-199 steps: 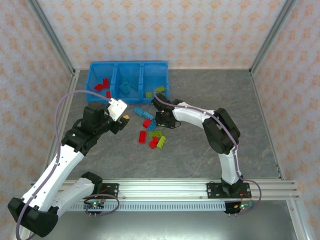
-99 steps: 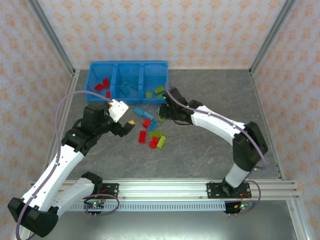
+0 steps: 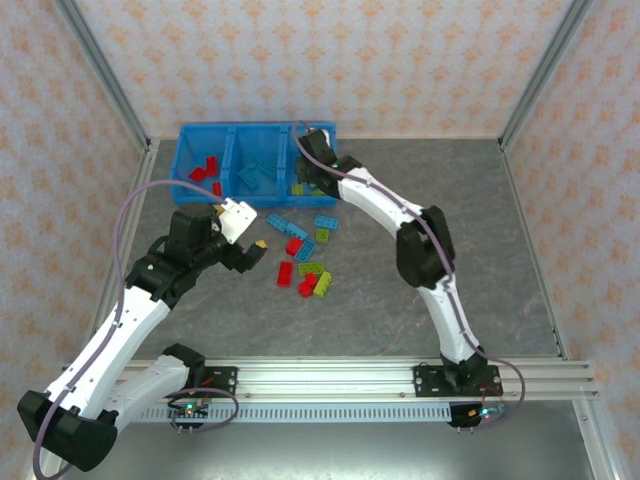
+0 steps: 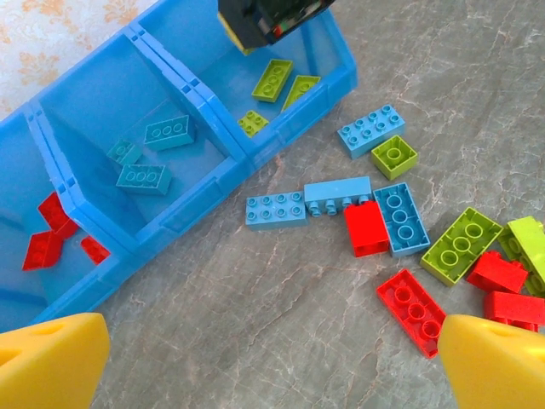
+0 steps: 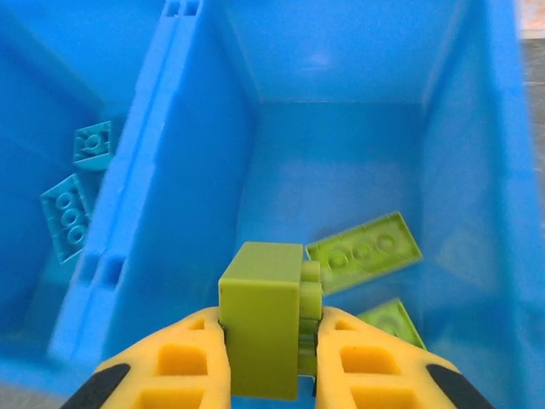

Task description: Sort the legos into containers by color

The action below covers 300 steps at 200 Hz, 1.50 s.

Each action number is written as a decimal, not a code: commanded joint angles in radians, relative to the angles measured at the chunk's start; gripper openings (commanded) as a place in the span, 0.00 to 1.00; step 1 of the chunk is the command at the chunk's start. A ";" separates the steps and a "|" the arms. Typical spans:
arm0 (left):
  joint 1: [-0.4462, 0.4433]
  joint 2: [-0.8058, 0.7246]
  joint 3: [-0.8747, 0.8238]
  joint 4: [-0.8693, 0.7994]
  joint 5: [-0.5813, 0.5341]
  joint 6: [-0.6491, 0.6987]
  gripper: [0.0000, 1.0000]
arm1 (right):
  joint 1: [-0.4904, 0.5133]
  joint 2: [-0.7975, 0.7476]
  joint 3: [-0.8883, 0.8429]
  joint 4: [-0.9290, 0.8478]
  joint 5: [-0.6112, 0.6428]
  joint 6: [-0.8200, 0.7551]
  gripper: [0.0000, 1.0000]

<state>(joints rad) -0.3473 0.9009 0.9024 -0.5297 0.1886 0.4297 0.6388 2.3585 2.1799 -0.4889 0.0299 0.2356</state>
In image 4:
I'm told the green two-by-four lego brick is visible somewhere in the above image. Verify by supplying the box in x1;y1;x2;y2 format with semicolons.
251;59;295;103
420;206;505;287
496;216;545;298
280;75;322;113

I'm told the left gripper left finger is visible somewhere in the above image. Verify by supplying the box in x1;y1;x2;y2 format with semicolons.
0;312;111;409

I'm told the green two-by-two lego brick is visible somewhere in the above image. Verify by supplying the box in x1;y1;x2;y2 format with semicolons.
370;135;420;181
237;110;270;138

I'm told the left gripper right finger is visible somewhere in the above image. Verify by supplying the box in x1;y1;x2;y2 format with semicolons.
437;314;545;409

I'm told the blue two-by-two lego brick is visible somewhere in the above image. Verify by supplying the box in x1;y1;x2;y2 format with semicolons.
106;139;143;167

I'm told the red two-by-two lego brick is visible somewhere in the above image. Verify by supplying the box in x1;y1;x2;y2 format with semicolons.
465;251;530;295
483;290;545;332

